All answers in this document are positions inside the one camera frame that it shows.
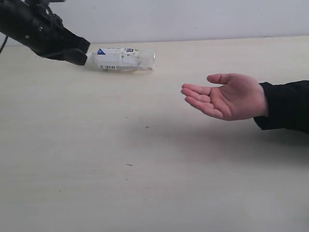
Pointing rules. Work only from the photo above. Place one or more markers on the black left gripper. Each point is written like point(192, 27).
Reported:
point(33, 24)

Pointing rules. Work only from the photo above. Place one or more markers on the clear bottle blue white label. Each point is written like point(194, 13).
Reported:
point(122, 59)

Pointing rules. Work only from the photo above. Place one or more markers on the person's open bare hand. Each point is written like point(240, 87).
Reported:
point(239, 97)

